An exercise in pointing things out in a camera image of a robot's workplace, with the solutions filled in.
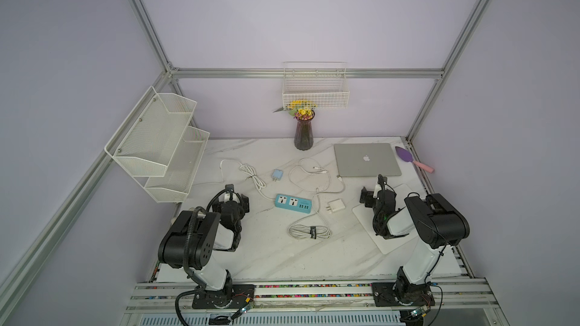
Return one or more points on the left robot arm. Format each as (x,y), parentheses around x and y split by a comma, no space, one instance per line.
(195,234)

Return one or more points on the dark glass flower vase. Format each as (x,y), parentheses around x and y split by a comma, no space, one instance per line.
(304,138)

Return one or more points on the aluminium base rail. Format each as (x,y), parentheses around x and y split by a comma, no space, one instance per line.
(459,301)

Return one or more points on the white laptop charger brick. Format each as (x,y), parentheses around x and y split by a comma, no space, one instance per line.
(335,206)

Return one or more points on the teal power strip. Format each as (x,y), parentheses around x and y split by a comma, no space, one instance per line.
(292,203)

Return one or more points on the white two-tier mesh shelf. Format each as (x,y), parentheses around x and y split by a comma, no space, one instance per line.
(159,147)

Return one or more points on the purple pink spatula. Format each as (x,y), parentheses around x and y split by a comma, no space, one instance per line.
(407,156)

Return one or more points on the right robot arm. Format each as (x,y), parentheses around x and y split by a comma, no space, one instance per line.
(438,225)

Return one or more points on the blue usb wall charger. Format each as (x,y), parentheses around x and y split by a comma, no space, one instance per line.
(277,175)

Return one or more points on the silver closed laptop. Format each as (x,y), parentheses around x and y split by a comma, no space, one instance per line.
(366,160)

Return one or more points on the white wire wall basket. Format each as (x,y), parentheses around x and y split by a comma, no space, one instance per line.
(316,85)

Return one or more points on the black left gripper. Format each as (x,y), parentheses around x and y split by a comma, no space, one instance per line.
(242,204)

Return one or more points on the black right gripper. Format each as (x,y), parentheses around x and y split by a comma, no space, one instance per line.
(367,195)

